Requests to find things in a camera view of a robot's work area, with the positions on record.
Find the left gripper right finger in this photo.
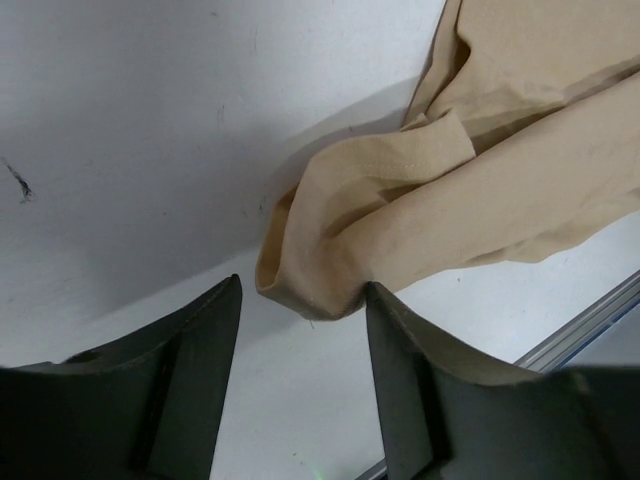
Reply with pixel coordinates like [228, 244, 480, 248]
[365, 281, 640, 480]

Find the aluminium front rail frame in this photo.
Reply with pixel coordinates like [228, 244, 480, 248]
[359, 269, 640, 480]

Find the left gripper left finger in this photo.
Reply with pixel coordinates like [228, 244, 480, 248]
[1, 275, 242, 479]

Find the beige t shirt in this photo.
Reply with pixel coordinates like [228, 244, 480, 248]
[255, 1, 639, 320]

